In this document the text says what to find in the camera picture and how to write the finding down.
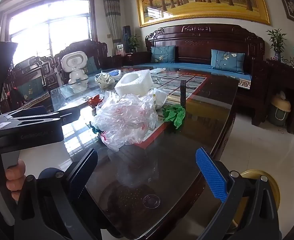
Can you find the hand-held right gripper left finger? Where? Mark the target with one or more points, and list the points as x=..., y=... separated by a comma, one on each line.
x=87, y=166

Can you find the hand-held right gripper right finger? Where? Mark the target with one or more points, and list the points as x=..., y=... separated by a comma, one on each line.
x=211, y=177

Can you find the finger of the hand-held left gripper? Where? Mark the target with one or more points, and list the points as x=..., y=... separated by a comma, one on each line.
x=32, y=110
x=62, y=121

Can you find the yellow plastic bucket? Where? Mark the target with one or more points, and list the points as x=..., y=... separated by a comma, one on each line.
x=251, y=172

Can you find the clear plastic bag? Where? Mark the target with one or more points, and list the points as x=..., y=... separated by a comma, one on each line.
x=122, y=120

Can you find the green paper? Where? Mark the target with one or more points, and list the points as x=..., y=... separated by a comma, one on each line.
x=174, y=115

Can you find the blue wrapper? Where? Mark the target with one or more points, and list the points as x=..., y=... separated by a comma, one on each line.
x=117, y=73

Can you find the white foam block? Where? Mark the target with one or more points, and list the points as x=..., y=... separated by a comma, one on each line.
x=137, y=87

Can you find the dark speckled foam piece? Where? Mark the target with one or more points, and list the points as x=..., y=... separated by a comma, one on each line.
x=182, y=92

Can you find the person's left hand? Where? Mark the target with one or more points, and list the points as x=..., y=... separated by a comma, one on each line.
x=17, y=177

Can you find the green embroidered cushion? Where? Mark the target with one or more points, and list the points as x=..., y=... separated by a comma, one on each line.
x=92, y=66
x=32, y=88

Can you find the small silver object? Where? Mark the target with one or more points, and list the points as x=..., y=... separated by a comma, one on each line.
x=86, y=98

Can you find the red crumpled wrapper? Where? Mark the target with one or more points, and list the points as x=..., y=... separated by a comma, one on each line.
x=94, y=101

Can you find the carved dark wooden armchair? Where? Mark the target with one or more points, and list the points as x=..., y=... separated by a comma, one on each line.
x=97, y=48
x=29, y=67

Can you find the dark wooden coffee table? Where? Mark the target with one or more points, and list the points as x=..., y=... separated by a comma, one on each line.
x=206, y=120

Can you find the white patterned ceramic teapot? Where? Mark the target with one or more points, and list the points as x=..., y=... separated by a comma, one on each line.
x=103, y=80

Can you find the white robot toy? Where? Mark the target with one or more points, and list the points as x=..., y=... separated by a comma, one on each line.
x=74, y=62

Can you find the clear plastic lid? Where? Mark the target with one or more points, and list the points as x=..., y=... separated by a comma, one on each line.
x=152, y=201

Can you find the large window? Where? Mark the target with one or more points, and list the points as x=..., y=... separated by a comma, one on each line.
x=49, y=30

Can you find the small white card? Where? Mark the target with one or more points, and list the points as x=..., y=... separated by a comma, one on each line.
x=120, y=50

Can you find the white paper cup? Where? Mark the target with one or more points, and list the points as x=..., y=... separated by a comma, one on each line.
x=160, y=98

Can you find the green bin with beige lid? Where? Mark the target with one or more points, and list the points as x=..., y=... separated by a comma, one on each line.
x=279, y=110

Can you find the red bordered photo mat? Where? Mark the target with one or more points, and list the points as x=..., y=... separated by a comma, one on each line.
x=194, y=82

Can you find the dark tall appliance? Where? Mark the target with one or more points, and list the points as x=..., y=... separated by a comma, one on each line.
x=127, y=38

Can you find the green potted plant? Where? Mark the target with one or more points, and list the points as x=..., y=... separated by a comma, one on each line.
x=134, y=42

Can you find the white paper sheet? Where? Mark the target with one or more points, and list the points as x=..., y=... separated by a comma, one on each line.
x=158, y=70

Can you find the blue sofa seat cushion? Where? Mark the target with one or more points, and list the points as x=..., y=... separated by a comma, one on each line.
x=186, y=67

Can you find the patterned curtain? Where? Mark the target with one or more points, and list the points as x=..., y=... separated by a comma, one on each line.
x=112, y=17

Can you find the blue embroidered cushion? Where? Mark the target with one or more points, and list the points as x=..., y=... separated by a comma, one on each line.
x=163, y=54
x=226, y=61

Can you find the carved dark wooden sofa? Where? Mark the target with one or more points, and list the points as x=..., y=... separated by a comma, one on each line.
x=194, y=47

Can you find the bamboo plant in blue vase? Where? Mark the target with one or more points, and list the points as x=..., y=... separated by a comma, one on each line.
x=276, y=42

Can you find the gold framed tree painting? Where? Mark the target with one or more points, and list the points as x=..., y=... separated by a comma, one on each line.
x=199, y=0

